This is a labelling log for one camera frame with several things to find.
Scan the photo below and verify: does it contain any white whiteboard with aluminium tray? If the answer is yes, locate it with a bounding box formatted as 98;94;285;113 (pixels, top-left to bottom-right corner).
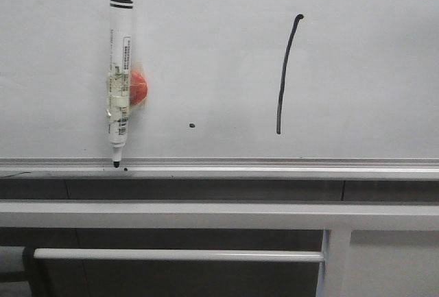
1;0;438;180

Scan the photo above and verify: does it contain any white metal whiteboard stand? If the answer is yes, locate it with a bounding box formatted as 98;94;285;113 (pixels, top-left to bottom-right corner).
1;200;438;296

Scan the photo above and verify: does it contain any red round magnet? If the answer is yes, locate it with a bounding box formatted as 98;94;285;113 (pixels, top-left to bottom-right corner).
130;71;148;106

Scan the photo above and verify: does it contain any white black whiteboard marker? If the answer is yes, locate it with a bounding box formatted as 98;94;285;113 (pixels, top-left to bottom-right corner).
106;0;134;168

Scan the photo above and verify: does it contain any white horizontal stand rod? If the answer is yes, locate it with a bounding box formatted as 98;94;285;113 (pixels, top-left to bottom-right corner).
34;248;325;263

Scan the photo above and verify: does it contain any grey foam padded bar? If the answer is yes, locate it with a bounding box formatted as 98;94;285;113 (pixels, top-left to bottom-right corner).
1;246;35;274

